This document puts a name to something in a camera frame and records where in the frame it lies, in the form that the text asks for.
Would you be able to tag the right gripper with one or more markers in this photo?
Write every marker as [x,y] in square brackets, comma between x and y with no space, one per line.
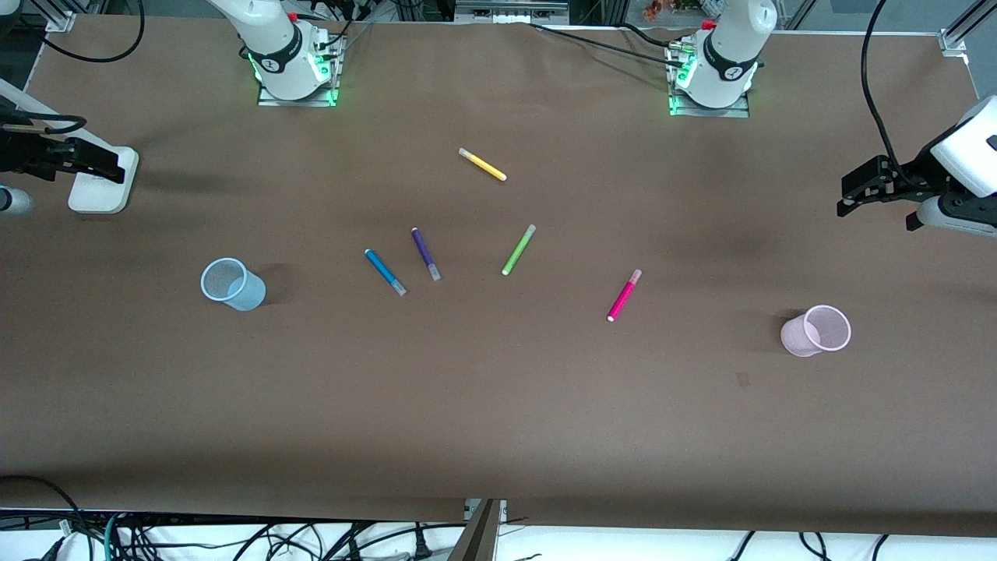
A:
[22,149]

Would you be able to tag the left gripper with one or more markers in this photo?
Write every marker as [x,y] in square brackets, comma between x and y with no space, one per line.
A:
[913,178]

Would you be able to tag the pink marker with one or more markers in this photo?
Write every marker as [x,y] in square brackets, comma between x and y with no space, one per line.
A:
[624,297]

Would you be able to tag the blue marker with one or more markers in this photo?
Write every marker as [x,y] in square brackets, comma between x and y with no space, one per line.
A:
[384,271]

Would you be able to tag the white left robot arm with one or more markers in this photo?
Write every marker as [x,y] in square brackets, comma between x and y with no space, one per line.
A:
[728,62]

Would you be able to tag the translucent pink plastic cup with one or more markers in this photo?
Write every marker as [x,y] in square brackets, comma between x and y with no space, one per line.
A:
[814,331]

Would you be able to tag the translucent blue plastic cup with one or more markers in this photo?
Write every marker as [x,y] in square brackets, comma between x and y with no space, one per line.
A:
[237,287]

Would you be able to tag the orange background object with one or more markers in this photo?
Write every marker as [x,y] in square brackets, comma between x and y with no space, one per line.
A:
[653,9]

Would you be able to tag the purple marker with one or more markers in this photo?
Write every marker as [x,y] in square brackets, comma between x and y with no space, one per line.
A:
[424,252]

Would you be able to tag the green marker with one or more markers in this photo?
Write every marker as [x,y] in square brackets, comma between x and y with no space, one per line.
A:
[518,250]

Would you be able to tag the yellow marker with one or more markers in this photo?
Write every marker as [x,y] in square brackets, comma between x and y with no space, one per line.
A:
[483,164]

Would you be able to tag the grey equipment box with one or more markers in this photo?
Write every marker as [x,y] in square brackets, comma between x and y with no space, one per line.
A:
[510,9]

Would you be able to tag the brown table cover sheet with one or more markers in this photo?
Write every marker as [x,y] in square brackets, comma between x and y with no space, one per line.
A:
[498,405]

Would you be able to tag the metal table leg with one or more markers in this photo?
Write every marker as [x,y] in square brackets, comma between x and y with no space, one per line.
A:
[477,534]

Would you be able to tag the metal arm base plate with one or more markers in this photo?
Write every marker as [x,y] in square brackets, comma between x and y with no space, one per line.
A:
[269,98]
[740,111]

